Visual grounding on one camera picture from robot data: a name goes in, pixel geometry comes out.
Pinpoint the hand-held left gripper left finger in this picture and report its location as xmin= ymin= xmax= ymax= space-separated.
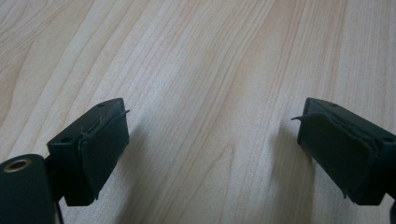
xmin=46 ymin=97 xmax=130 ymax=207

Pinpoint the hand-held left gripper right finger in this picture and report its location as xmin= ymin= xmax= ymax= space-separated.
xmin=291 ymin=97 xmax=396 ymax=206

